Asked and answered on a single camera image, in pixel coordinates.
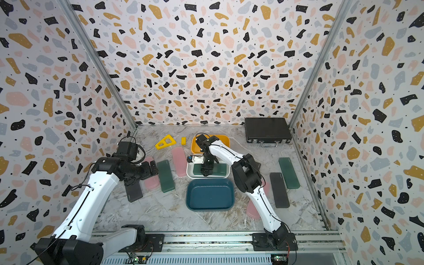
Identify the yellow triangular ruler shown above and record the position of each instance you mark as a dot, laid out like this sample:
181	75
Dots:
165	142

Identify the dark grey pencil case left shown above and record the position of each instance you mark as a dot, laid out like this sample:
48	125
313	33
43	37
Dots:
134	191

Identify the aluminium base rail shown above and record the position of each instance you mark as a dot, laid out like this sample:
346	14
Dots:
232	248

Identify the dark grey pencil case right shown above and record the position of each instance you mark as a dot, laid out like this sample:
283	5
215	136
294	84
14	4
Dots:
279	190

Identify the black briefcase with metal latches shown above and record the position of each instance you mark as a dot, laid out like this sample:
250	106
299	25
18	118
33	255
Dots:
267	131

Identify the yellow storage box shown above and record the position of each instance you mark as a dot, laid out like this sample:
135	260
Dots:
197	150

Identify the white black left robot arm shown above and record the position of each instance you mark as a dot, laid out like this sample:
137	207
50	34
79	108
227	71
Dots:
71	242

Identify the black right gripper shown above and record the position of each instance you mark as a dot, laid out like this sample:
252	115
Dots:
206	169

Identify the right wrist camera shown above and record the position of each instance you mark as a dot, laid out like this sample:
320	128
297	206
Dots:
195	158

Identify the white storage box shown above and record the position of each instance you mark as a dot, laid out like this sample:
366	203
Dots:
189	171

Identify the dark grey pencil case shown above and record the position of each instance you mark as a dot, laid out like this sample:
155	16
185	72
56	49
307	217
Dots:
279	190
134	191

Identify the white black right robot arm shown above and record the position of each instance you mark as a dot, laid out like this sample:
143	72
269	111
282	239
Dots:
250	181

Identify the pink pencil case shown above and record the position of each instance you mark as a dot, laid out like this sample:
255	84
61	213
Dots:
180	161
153	181
251	210

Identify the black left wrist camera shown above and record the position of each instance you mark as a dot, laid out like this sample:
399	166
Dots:
127	150

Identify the teal storage box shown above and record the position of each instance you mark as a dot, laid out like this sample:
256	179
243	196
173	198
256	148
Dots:
210	195

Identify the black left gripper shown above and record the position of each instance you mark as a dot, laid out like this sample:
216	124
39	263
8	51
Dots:
148	172

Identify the green pencil case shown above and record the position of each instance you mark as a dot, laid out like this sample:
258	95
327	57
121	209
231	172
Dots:
219	170
288	172
165	176

